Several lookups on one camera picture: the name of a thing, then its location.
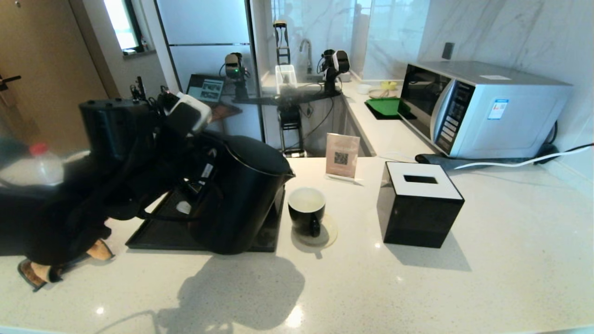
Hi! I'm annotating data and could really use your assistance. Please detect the black electric kettle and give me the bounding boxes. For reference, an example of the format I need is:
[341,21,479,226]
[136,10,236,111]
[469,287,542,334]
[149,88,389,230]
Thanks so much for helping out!
[187,134,296,255]

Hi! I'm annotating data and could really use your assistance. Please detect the brown wooden desk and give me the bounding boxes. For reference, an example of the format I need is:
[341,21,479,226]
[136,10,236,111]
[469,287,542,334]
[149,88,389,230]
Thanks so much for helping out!
[204,103,243,140]

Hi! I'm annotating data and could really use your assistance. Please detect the black laptop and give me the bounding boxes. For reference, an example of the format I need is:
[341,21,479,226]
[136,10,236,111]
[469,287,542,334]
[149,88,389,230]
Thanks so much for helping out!
[186,74,226,103]

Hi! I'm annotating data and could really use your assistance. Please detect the black rectangular serving tray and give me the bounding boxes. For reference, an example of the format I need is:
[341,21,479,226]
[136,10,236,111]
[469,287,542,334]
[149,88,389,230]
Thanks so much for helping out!
[125,186,286,253]

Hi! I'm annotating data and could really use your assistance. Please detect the black rig stand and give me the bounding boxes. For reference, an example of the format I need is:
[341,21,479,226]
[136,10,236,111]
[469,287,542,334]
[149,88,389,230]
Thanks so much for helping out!
[232,88,344,159]

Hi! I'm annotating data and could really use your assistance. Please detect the black mug white inside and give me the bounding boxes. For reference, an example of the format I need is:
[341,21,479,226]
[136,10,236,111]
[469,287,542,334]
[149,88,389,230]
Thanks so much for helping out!
[288,187,327,238]

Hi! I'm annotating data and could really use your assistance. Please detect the silver refrigerator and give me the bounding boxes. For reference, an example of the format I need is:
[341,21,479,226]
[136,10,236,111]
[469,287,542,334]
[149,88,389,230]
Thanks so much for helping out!
[153,0,266,158]

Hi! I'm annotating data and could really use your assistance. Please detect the QR code sign stand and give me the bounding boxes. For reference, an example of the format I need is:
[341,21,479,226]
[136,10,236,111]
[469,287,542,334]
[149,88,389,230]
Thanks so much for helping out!
[325,133,361,182]

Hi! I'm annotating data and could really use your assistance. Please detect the chrome faucet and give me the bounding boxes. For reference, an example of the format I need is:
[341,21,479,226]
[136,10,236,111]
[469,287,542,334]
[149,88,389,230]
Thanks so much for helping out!
[299,39,312,75]

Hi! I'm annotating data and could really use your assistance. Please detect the water bottle red cap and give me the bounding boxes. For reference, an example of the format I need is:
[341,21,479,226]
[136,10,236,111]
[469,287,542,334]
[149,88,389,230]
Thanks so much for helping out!
[0,143,65,186]

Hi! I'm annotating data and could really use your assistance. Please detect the translucent round coaster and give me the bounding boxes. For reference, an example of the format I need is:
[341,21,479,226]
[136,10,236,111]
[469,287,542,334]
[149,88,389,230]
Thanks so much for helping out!
[291,216,338,248]

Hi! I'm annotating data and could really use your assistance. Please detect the green cutting board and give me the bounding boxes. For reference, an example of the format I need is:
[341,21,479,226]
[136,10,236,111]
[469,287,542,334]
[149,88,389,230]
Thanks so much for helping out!
[365,98,411,121]

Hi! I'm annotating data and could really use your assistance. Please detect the brown black oven mitt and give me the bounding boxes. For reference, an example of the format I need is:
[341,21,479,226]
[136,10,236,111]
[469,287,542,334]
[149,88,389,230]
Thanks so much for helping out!
[18,239,114,292]

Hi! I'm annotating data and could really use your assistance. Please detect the black tissue box white lid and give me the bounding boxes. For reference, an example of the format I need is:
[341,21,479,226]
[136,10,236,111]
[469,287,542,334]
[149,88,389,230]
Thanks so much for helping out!
[376,161,465,249]

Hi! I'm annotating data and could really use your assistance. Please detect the silver microwave oven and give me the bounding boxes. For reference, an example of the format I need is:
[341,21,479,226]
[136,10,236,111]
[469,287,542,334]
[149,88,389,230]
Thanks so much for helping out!
[398,60,572,160]

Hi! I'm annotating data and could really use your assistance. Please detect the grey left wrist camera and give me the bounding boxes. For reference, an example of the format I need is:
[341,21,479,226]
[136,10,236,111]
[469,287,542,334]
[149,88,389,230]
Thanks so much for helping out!
[160,92,213,136]

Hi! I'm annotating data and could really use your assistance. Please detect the white wire rack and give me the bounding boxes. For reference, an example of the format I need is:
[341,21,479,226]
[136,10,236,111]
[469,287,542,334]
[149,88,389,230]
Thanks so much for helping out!
[275,65,298,96]

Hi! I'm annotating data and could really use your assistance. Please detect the black upright frame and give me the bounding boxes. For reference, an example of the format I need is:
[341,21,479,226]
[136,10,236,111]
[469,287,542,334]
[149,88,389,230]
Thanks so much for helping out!
[273,19,292,66]

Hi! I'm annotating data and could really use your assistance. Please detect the window with black frame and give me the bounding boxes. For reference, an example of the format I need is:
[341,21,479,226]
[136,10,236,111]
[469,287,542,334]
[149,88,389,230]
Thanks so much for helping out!
[103,0,144,55]

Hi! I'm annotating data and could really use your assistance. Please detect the black door handle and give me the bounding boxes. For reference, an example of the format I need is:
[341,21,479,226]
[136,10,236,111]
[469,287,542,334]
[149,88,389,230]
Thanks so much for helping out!
[0,74,23,92]

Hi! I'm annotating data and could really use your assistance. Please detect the thin white cable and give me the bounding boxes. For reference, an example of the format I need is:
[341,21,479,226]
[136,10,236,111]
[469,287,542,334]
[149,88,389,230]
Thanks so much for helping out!
[378,152,420,163]

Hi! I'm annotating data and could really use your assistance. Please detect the thick white cable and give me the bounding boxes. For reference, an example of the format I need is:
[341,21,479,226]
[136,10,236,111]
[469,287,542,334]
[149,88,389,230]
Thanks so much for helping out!
[453,145,594,170]

